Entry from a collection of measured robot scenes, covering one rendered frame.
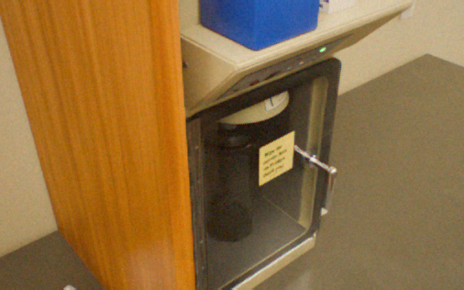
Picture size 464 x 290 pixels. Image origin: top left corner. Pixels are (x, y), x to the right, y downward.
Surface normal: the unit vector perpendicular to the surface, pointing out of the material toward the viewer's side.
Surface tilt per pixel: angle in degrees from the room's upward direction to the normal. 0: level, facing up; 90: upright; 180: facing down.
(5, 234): 90
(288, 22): 90
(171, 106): 90
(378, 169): 0
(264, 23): 90
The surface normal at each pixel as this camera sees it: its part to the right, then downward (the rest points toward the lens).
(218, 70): -0.77, 0.37
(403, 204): 0.00, -0.82
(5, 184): 0.64, 0.44
